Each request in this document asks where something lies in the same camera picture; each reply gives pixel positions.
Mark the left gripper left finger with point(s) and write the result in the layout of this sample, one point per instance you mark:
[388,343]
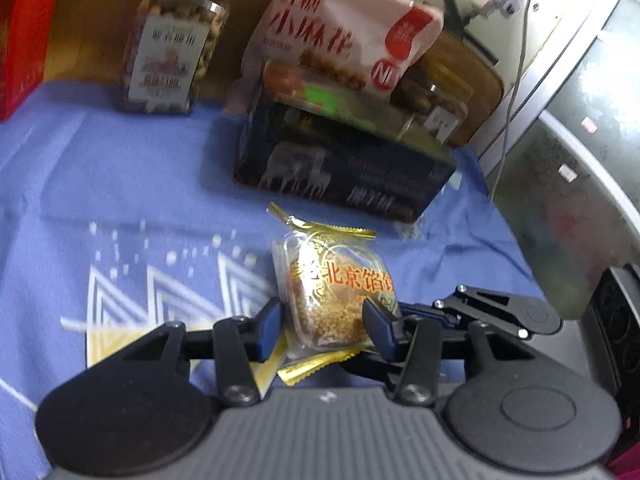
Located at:
[240,341]

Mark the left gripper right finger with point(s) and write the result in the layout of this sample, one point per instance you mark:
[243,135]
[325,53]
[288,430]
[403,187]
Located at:
[415,342]

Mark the gold pastry cake packet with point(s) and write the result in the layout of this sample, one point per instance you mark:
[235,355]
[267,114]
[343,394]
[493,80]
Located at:
[325,273]

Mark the blue patterned tablecloth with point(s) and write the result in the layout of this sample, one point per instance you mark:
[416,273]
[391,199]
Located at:
[112,222]

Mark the black cardboard storage box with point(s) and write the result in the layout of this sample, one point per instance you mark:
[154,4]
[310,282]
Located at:
[310,137]

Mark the nut jar gold lid right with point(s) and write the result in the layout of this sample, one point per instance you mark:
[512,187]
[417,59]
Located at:
[436,96]

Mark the nut jar gold lid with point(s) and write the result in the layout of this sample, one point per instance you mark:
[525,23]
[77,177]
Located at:
[168,53]
[436,96]

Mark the nut jar gold lid left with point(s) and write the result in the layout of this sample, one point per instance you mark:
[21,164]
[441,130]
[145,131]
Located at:
[168,53]

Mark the pink twisted dough snack bag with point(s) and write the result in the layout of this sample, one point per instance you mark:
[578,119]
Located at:
[366,45]

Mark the wooden board backdrop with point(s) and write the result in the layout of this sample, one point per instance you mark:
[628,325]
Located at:
[89,39]

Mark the red gift bag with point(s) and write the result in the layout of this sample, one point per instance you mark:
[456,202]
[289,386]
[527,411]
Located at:
[25,31]

